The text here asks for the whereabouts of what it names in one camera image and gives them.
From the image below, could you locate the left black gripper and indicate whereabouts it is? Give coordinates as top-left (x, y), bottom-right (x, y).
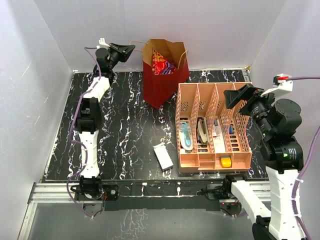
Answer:
top-left (108, 43), bottom-right (136, 71)

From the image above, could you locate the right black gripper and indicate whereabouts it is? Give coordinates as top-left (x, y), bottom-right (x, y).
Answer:
top-left (223, 83), bottom-right (281, 136)

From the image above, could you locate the red cookie snack bag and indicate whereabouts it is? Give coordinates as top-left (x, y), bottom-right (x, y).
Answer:
top-left (151, 48), bottom-right (178, 75)

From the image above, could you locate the red brown paper bag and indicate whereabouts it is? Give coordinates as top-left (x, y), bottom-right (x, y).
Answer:
top-left (140, 39), bottom-right (190, 109)

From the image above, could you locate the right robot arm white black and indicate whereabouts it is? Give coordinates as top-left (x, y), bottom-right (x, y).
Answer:
top-left (222, 83), bottom-right (311, 240)

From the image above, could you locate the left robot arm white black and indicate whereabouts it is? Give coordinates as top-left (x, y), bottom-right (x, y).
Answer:
top-left (69, 43), bottom-right (136, 200)

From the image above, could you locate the blue item in organizer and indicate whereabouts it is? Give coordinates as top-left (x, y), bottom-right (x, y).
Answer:
top-left (229, 124), bottom-right (235, 135)

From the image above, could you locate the pink plastic desk organizer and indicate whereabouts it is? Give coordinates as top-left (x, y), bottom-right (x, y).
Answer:
top-left (175, 82), bottom-right (252, 173)

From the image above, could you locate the beige stapler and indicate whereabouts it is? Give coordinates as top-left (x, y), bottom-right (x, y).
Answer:
top-left (196, 117), bottom-right (209, 144)

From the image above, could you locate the white packet in organizer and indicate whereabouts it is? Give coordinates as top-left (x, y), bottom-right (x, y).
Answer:
top-left (212, 118), bottom-right (226, 153)

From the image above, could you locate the yellow tape measure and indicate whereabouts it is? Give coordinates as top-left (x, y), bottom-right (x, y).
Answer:
top-left (220, 155), bottom-right (232, 168)

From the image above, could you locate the white rectangular box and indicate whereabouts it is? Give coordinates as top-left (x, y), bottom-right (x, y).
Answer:
top-left (153, 143), bottom-right (174, 171)

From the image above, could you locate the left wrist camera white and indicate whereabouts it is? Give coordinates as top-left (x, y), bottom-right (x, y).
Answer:
top-left (96, 37), bottom-right (110, 49)

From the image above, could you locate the aluminium rail frame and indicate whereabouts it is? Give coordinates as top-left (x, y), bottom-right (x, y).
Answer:
top-left (17, 181), bottom-right (273, 240)

